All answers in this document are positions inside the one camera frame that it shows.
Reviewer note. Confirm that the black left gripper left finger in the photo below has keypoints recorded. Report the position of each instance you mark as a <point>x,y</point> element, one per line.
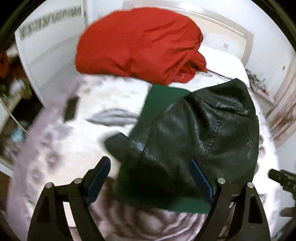
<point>49,221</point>

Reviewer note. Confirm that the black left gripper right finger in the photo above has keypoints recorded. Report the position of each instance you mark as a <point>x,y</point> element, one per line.
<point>231,217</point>

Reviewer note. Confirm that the black leather jacket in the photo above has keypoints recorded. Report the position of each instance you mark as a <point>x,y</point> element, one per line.
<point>217,126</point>

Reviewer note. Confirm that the green striped jacket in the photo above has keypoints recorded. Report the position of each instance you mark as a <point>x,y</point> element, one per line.
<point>151,185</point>

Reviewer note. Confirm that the floral white bed blanket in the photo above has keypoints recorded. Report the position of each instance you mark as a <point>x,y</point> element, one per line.
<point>57,151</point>

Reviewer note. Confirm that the black phone on bed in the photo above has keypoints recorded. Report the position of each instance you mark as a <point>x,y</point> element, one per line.
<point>70,110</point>

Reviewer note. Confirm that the white pillow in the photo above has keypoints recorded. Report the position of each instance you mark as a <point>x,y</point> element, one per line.
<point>221,67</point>

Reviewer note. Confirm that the red garment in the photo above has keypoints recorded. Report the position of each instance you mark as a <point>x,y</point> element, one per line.
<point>156,45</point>

